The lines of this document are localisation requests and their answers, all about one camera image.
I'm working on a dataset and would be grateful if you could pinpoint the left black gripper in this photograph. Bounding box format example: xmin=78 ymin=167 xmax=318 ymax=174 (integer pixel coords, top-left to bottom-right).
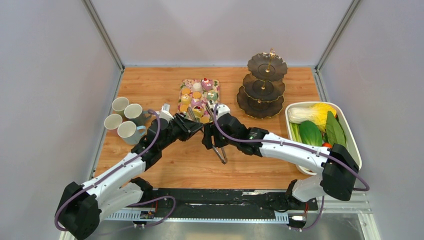
xmin=159 ymin=113 xmax=204 ymax=151

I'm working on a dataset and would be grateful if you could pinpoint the three-tier dark cake stand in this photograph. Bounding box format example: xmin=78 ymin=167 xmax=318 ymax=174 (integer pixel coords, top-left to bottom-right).
xmin=236 ymin=48 xmax=288 ymax=119

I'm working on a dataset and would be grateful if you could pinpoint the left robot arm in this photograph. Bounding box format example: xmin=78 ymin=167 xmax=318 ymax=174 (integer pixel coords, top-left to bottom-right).
xmin=54 ymin=113 xmax=203 ymax=240

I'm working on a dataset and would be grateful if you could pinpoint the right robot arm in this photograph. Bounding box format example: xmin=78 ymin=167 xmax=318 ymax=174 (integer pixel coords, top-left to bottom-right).
xmin=202 ymin=113 xmax=359 ymax=209

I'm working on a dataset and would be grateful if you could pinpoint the purple cake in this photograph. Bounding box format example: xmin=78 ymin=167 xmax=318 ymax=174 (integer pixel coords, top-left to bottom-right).
xmin=190 ymin=98 xmax=202 ymax=108

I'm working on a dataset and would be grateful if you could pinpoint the yellow cupcake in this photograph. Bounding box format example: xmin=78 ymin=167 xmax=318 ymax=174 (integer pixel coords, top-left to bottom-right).
xmin=180 ymin=94 xmax=192 ymax=106

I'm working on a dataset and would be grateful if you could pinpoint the floral rectangular tray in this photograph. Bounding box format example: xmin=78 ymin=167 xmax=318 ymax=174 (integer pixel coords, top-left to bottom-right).
xmin=177 ymin=78 xmax=221 ymax=124

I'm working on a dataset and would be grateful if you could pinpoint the green round cake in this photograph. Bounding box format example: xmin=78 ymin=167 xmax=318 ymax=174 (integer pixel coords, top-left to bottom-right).
xmin=206 ymin=90 xmax=219 ymax=102

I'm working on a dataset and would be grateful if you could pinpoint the white round cake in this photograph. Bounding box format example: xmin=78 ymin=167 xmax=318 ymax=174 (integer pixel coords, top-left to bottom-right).
xmin=192 ymin=82 xmax=203 ymax=92

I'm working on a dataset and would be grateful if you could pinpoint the cream mug far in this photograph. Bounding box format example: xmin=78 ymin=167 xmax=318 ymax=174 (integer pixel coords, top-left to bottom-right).
xmin=111 ymin=96 xmax=130 ymax=118

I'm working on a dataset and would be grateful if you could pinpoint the cream mug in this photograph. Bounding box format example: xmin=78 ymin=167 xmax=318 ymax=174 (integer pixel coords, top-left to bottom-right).
xmin=103 ymin=113 xmax=123 ymax=135
xmin=111 ymin=96 xmax=130 ymax=118

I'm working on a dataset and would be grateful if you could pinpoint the cream mug left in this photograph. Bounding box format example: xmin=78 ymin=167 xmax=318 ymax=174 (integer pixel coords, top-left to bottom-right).
xmin=103 ymin=113 xmax=123 ymax=135

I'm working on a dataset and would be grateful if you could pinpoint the green bok choy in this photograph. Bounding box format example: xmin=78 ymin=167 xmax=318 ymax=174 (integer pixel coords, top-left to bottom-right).
xmin=298 ymin=120 xmax=323 ymax=147

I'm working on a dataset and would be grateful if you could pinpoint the napa cabbage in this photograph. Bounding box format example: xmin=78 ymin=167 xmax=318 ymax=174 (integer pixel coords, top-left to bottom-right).
xmin=287 ymin=103 xmax=337 ymax=133

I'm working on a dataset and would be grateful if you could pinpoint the orange carrot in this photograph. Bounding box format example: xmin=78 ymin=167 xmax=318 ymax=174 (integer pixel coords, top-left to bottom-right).
xmin=322 ymin=142 xmax=333 ymax=148

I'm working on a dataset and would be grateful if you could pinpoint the long dark green leaf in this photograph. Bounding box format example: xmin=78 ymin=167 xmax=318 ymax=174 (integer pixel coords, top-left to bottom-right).
xmin=325 ymin=111 xmax=347 ymax=148

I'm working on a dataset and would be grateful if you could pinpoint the white oval vegetable basin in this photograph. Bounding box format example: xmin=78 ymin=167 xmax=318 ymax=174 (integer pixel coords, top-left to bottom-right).
xmin=285 ymin=101 xmax=362 ymax=168

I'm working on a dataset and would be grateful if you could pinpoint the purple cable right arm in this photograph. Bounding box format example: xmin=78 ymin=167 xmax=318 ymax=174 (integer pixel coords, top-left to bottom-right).
xmin=213 ymin=103 xmax=371 ymax=192

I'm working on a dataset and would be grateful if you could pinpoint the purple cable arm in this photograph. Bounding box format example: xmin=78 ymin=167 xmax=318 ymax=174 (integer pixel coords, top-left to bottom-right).
xmin=54 ymin=109 xmax=162 ymax=232
xmin=213 ymin=103 xmax=371 ymax=192

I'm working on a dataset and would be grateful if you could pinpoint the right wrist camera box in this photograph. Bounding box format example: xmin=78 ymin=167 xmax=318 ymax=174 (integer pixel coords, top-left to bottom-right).
xmin=214 ymin=103 xmax=231 ymax=119

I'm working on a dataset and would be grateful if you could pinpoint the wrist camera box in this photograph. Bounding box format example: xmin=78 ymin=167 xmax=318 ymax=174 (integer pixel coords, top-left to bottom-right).
xmin=159 ymin=103 xmax=174 ymax=122
xmin=214 ymin=103 xmax=231 ymax=119

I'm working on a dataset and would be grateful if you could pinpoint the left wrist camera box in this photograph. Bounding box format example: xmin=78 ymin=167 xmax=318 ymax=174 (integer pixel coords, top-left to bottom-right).
xmin=159 ymin=103 xmax=174 ymax=122

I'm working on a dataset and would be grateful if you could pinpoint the grey handled mug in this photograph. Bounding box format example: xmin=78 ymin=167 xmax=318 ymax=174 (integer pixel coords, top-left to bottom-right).
xmin=124 ymin=103 xmax=152 ymax=126

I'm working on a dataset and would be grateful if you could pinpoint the light blue handled mug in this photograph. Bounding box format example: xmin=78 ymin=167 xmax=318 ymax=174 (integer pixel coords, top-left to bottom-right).
xmin=117 ymin=121 xmax=147 ymax=145

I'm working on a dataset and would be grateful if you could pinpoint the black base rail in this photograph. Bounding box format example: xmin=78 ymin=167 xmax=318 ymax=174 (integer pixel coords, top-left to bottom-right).
xmin=141 ymin=188 xmax=319 ymax=220

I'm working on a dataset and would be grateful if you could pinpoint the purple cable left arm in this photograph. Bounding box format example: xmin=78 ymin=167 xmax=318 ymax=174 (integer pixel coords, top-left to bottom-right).
xmin=54 ymin=109 xmax=162 ymax=232

